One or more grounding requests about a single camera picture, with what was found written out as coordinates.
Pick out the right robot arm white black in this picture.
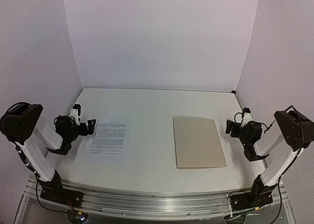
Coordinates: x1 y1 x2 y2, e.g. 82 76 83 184
225 106 314 211

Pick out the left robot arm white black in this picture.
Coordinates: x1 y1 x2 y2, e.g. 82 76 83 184
0 102 96 210

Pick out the beige file folder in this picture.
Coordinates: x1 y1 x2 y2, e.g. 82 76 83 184
173 116 227 169

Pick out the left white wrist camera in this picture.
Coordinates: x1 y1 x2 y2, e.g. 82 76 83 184
68 104 81 126

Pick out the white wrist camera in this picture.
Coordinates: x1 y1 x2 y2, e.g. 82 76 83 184
241 108 252 126
68 104 81 126

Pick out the printed paper sheet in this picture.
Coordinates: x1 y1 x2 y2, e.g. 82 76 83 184
83 116 131 165

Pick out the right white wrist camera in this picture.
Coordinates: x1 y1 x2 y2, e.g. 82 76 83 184
241 108 252 126

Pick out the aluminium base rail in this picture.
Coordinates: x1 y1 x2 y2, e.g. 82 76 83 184
23 174 288 219

